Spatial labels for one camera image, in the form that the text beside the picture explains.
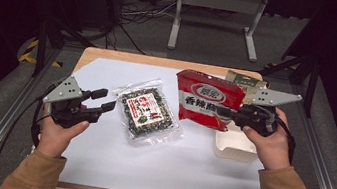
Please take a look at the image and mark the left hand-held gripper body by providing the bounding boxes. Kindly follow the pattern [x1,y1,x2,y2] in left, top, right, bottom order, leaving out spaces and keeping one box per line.
[38,71,109,135]

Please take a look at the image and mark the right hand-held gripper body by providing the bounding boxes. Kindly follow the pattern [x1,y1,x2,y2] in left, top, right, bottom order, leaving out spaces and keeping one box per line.
[229,83,304,143]

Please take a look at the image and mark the red snack packet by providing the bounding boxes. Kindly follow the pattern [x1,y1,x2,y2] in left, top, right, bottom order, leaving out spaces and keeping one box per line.
[168,67,250,135]

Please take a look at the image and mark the green and beige snack packet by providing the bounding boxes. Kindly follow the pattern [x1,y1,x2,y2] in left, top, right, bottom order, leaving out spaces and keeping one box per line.
[221,69,270,107]

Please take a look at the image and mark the white compartment tray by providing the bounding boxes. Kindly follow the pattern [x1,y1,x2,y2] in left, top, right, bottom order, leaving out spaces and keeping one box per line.
[211,117,265,166]

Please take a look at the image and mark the person's left hand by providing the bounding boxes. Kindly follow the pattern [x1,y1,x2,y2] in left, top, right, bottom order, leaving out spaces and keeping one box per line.
[34,98,94,164]

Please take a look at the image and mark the person's right hand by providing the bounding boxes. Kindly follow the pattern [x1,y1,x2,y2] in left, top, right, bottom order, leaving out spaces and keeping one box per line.
[236,102,300,174]

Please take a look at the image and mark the clear packet of dark mix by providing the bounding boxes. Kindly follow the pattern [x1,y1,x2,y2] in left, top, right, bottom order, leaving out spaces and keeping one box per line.
[105,72,190,154]

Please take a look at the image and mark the black metal stand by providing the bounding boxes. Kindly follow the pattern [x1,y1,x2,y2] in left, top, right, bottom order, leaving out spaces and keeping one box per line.
[28,3,100,86]
[254,47,324,119]

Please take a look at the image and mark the yellow and black hazard tape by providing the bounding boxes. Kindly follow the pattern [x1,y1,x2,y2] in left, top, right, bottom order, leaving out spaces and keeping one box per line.
[18,36,66,69]

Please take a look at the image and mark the white paper sheet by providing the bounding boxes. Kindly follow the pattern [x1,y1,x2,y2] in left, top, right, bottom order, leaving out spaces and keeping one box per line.
[56,53,285,189]

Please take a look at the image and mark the wooden table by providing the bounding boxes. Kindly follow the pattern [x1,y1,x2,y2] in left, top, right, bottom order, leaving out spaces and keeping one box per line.
[53,43,287,189]

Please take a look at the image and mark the grey metal stand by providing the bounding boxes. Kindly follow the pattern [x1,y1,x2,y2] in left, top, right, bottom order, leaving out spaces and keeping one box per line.
[166,0,271,64]

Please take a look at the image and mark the left hand-held gripper cable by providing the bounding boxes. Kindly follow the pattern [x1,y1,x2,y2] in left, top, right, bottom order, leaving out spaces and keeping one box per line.
[27,79,60,151]

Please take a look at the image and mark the hand-held gripper cable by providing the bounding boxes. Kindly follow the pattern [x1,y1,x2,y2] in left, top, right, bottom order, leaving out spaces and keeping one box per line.
[260,115,301,189]
[27,79,60,151]

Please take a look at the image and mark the right hand-held gripper cable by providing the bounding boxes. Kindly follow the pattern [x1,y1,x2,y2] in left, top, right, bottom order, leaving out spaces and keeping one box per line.
[260,115,301,189]

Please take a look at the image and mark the black floor cable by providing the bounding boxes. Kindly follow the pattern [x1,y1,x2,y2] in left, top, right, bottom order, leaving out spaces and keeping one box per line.
[0,73,67,189]

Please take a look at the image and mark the bundle of floor cables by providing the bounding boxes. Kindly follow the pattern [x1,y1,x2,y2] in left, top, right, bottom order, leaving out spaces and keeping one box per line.
[104,0,178,59]

